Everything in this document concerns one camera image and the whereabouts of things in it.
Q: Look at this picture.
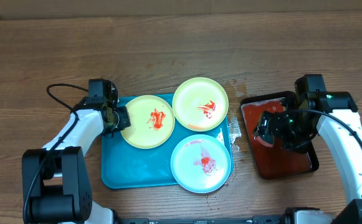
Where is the red-stained sponge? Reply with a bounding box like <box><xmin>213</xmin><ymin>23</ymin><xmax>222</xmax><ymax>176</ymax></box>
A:
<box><xmin>254</xmin><ymin>134</ymin><xmax>274</xmax><ymax>147</ymax></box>

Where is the yellow plate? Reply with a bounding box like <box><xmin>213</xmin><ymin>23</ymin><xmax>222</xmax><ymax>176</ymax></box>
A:
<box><xmin>121</xmin><ymin>95</ymin><xmax>175</xmax><ymax>149</ymax></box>

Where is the yellow-green plate top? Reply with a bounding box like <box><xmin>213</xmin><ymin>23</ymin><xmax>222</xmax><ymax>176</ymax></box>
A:
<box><xmin>172</xmin><ymin>77</ymin><xmax>229</xmax><ymax>132</ymax></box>

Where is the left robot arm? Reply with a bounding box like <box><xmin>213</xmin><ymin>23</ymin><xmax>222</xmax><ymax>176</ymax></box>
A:
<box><xmin>22</xmin><ymin>79</ymin><xmax>130</xmax><ymax>223</ymax></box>

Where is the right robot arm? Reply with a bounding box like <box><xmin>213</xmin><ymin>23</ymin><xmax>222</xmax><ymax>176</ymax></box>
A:
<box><xmin>254</xmin><ymin>74</ymin><xmax>362</xmax><ymax>223</ymax></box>

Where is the black tray with red liquid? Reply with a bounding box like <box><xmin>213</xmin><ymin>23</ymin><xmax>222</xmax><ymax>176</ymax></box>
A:
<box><xmin>240</xmin><ymin>91</ymin><xmax>319</xmax><ymax>180</ymax></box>

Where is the teal plastic tray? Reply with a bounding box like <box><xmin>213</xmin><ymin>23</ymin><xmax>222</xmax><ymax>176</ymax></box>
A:
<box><xmin>100</xmin><ymin>93</ymin><xmax>234</xmax><ymax>190</ymax></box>

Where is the light blue plate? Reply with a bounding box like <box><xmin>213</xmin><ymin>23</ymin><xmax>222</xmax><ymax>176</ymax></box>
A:
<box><xmin>170</xmin><ymin>134</ymin><xmax>232</xmax><ymax>194</ymax></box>

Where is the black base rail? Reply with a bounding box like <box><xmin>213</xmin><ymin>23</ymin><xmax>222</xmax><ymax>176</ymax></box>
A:
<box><xmin>120</xmin><ymin>215</ymin><xmax>292</xmax><ymax>224</ymax></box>

